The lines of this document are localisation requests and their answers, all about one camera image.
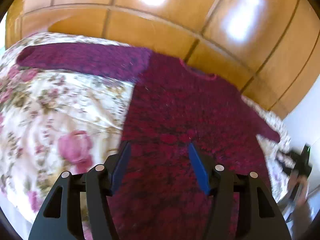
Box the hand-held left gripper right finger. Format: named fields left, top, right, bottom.
left=188, top=142, right=292, bottom=240

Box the floral bedspread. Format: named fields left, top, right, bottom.
left=0, top=32, right=302, bottom=240

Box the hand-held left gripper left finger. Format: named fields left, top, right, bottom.
left=28, top=142, right=132, bottom=240

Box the wooden wardrobe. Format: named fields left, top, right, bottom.
left=5, top=0, right=320, bottom=120

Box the dark red knit sweater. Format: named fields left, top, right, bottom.
left=16, top=42, right=281, bottom=240

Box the person's right hand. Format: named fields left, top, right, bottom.
left=287, top=174, right=310, bottom=205

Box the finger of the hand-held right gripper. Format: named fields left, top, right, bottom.
left=275, top=150, right=300, bottom=175

